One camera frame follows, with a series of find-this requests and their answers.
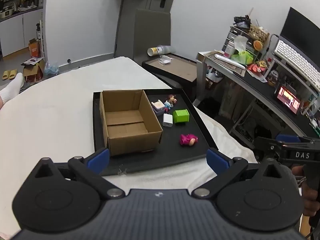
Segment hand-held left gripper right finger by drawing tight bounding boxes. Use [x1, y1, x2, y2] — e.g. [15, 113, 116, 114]
[192, 148, 290, 199]

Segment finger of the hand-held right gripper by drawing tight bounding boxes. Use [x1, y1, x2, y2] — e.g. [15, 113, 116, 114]
[276, 134, 302, 143]
[254, 136, 282, 157]

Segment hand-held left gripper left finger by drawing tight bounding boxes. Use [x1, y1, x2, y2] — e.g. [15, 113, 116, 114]
[32, 148, 125, 200]

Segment pink figurine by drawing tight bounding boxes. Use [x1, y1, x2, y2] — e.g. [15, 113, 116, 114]
[179, 133, 199, 147]

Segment black tray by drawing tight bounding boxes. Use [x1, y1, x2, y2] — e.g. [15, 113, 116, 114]
[92, 88, 219, 177]

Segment green printed box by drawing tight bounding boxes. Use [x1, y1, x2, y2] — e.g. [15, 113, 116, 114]
[173, 109, 190, 124]

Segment white charger plug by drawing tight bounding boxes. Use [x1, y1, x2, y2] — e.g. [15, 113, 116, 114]
[162, 113, 173, 127]

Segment small translucent toy mug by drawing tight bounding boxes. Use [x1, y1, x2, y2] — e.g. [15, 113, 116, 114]
[151, 100, 165, 117]

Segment person's right hand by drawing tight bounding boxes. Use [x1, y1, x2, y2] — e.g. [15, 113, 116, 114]
[291, 165, 320, 217]

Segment lit tablet screen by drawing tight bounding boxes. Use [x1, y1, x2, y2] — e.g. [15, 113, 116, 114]
[276, 85, 302, 115]

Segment white keyboard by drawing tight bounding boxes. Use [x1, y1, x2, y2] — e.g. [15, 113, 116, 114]
[273, 39, 320, 92]

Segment long white box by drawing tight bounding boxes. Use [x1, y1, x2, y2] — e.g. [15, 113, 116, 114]
[214, 54, 247, 70]

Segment green tissue pack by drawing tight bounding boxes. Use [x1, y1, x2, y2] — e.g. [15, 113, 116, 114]
[230, 35, 254, 65]

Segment black framed board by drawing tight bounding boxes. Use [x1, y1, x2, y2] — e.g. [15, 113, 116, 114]
[142, 54, 198, 98]

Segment blue plastic bag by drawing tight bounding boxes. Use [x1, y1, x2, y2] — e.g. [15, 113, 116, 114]
[44, 62, 60, 76]

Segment brown cardboard box with flaps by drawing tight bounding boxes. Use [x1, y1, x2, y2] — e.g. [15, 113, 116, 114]
[20, 57, 46, 83]

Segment wicker basket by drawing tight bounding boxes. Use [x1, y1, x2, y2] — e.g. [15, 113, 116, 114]
[249, 24, 270, 42]

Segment black monitor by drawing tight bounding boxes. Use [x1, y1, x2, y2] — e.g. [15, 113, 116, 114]
[279, 7, 320, 72]

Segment grey drawer organizer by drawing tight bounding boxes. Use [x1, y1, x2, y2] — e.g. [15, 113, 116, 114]
[222, 25, 253, 53]

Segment person's white sock foot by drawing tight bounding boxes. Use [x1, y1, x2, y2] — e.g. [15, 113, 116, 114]
[0, 72, 25, 105]

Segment lying paper cup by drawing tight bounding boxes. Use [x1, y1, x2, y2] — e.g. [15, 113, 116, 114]
[147, 45, 175, 57]

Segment orange cardboard box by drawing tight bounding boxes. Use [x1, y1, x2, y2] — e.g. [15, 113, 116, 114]
[28, 39, 41, 58]

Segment white cabinet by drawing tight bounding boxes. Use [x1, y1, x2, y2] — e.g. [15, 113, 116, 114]
[0, 7, 44, 58]

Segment grey door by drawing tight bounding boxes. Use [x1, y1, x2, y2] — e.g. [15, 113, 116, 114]
[114, 0, 180, 58]

